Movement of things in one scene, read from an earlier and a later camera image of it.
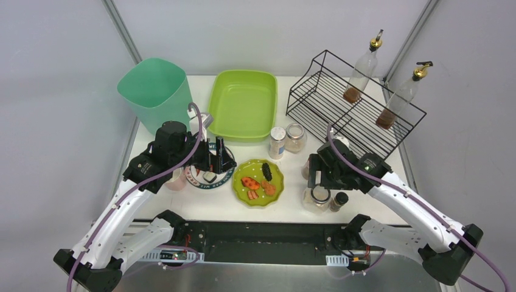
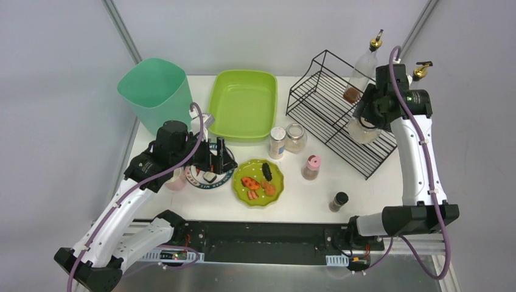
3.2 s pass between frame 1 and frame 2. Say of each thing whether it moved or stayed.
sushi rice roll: stayed
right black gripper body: moved
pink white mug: stayed
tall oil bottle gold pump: stayed
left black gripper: stayed
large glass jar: moved
